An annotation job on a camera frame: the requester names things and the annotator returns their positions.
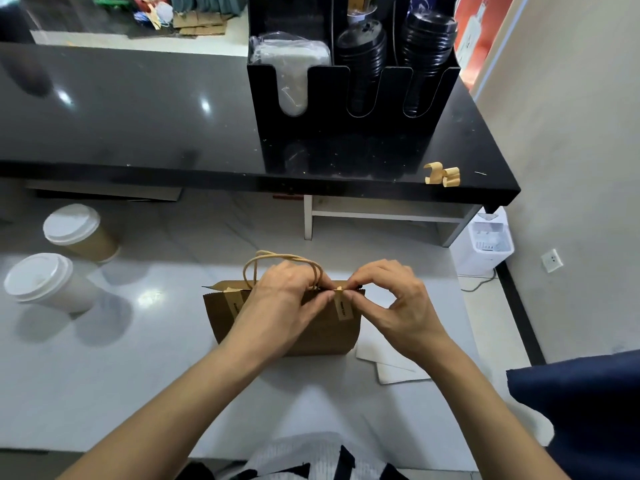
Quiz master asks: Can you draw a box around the person's left forearm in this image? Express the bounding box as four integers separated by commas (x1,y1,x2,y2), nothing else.
60,339,271,480

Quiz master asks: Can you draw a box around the brown paper bag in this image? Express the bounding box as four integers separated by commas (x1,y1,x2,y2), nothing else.
203,251,366,357

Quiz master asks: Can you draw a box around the white wall socket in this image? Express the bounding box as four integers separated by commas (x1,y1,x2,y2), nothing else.
541,247,565,274

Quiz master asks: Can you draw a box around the black body harness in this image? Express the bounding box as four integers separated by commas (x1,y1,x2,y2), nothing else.
175,445,411,480

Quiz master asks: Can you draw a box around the person's right hand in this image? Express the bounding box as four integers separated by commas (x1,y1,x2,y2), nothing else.
345,259,453,371

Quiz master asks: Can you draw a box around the stack of white paper sheets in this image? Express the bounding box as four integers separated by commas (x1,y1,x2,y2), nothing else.
355,319,431,386

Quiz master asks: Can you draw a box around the tan coffee cup white lid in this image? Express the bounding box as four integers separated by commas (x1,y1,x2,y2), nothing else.
43,203,121,264

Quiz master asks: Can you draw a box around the person's left hand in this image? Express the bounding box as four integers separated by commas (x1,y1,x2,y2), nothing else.
225,259,336,371

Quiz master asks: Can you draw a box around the row of tan tape strips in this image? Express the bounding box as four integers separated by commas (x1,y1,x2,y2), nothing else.
424,161,462,188

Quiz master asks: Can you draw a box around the person's right forearm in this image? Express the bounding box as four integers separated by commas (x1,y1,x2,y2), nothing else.
420,339,566,480

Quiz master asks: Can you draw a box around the person's white shirt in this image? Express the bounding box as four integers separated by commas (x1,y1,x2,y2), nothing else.
240,431,386,480

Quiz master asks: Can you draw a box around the red banner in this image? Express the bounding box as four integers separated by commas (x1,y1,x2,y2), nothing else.
455,0,521,91

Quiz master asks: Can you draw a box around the plastic wrapped white pack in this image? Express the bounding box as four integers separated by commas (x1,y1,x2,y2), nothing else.
250,33,332,118

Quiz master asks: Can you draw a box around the black acrylic organizer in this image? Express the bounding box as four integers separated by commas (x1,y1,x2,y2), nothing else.
247,0,461,176

